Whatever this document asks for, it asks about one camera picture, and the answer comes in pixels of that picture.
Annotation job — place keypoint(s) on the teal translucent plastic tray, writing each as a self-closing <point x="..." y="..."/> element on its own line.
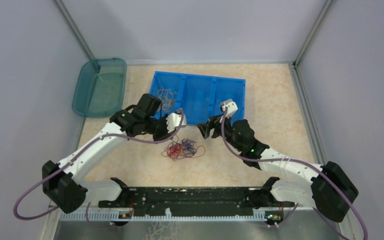
<point x="100" y="88"/>

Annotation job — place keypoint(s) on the aluminium frame rail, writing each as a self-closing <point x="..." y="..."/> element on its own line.
<point x="112" y="214"/>

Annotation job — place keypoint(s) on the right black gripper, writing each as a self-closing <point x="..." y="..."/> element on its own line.
<point x="214" y="122"/>

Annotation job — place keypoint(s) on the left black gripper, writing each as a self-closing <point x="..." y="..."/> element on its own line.
<point x="165" y="134"/>

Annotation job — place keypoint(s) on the blue three-compartment bin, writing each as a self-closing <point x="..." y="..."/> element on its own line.
<point x="199" y="96"/>

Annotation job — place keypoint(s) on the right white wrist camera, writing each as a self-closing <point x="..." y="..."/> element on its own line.
<point x="229" y="108"/>

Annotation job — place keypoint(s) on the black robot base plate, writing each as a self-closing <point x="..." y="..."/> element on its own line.
<point x="198" y="204"/>

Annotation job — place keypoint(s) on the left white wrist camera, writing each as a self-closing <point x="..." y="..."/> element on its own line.
<point x="175" y="120"/>

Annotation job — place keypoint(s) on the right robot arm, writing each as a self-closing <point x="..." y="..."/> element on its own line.
<point x="327" y="188"/>

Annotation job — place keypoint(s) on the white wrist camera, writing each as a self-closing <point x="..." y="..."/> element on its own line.
<point x="175" y="120"/>
<point x="229" y="108"/>

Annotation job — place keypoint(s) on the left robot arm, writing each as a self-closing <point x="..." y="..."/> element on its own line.
<point x="64" y="182"/>

